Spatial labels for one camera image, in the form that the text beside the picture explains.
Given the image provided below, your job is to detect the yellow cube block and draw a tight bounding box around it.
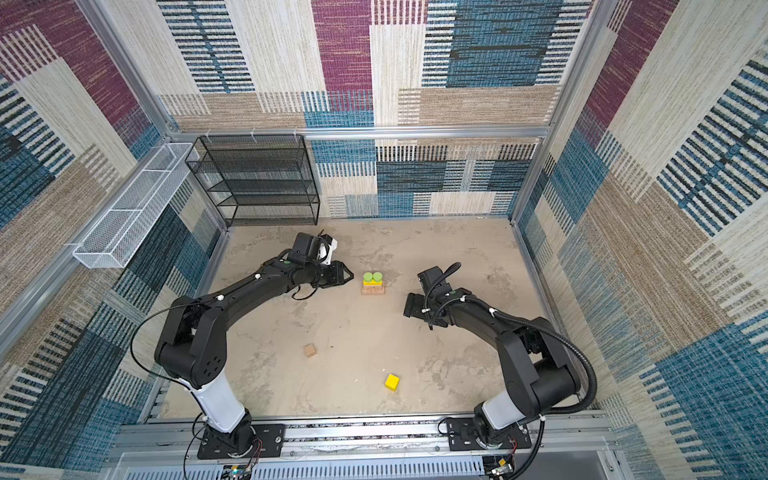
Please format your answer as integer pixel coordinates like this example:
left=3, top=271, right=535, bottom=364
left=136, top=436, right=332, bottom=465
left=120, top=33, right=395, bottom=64
left=384, top=374, right=400, bottom=392

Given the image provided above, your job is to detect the black wire shelf rack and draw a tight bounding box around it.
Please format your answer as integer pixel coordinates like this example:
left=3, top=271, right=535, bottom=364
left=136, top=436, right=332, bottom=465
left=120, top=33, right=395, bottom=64
left=185, top=134, right=321, bottom=228

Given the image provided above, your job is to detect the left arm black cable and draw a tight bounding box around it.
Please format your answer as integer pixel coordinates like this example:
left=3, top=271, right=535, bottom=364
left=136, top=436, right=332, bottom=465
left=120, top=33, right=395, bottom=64
left=130, top=302, right=205, bottom=475

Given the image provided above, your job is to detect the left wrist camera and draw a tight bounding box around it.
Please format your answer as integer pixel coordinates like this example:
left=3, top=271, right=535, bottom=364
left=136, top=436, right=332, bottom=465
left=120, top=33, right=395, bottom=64
left=317, top=234, right=338, bottom=265

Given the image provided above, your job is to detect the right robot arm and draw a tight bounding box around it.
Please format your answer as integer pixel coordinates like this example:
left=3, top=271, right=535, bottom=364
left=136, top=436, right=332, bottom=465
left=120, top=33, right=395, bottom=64
left=404, top=263, right=581, bottom=447

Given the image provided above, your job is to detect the white wire mesh basket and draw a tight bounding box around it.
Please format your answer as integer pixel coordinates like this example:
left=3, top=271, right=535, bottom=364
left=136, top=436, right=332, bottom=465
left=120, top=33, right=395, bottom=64
left=73, top=143, right=192, bottom=269

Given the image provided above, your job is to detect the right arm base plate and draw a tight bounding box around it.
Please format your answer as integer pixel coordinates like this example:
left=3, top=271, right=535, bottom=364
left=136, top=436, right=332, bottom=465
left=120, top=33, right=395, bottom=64
left=437, top=417, right=533, bottom=451

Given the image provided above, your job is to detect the natural wood block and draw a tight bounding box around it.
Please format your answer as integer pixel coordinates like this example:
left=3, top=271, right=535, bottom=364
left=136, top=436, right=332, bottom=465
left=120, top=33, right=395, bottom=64
left=361, top=285, right=386, bottom=295

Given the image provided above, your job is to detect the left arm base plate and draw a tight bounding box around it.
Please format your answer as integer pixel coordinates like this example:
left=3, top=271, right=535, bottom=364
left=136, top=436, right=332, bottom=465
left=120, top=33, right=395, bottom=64
left=196, top=424, right=285, bottom=460

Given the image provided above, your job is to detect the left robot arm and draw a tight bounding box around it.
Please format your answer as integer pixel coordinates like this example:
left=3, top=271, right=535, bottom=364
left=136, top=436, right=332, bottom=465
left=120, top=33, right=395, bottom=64
left=154, top=233, right=354, bottom=458

